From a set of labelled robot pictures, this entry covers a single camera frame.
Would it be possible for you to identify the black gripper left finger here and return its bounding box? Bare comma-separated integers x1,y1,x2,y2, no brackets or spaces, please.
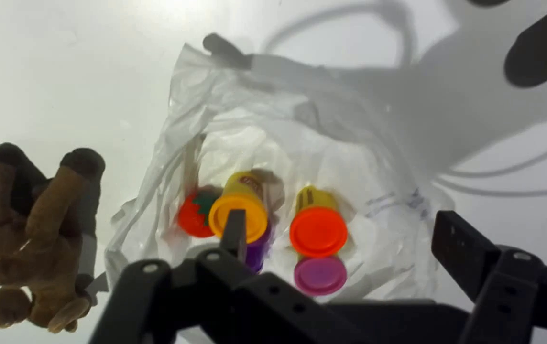
89,208,263,344

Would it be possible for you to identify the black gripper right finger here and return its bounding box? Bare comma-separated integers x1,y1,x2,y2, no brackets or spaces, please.
431,210,540,344

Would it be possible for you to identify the red toy strawberry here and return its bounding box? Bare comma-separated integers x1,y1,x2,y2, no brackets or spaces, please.
177,185,223,238

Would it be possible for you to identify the purple plastic container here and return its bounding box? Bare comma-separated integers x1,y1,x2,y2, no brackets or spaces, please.
244,221,278,275

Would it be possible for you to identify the yellow container light orange lid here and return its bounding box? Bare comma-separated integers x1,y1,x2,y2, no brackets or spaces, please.
207,169,270,244

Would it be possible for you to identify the yellow-green container magenta lid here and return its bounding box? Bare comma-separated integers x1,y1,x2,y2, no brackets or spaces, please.
293,254,351,298

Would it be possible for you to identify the yellow container red-orange lid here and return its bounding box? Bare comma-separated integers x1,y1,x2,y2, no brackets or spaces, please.
290,185,351,259

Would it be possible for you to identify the brown toy deer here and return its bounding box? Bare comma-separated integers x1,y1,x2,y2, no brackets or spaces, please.
0,141,108,334

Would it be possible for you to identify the white plastic bag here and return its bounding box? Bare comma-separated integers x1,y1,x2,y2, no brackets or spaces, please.
104,41,458,307

